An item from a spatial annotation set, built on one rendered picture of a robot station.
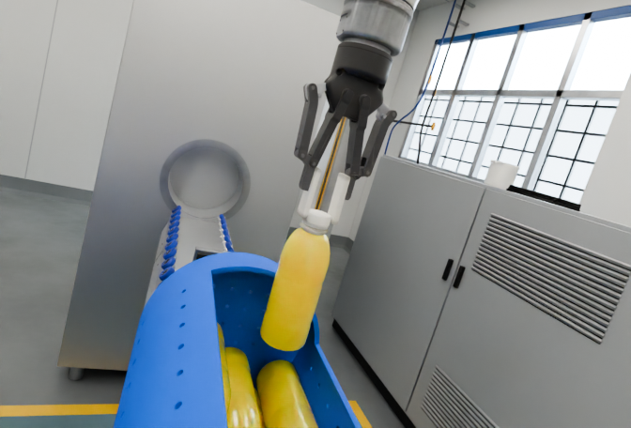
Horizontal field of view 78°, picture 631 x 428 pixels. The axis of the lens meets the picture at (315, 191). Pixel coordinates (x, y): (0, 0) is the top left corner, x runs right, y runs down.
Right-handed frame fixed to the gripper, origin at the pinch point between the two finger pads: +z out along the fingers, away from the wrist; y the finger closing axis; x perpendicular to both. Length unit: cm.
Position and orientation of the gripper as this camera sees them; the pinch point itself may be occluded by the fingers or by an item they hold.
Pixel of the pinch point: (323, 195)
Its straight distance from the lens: 54.5
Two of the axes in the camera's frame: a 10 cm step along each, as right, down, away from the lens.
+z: -2.8, 9.5, 1.4
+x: 2.8, 2.2, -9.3
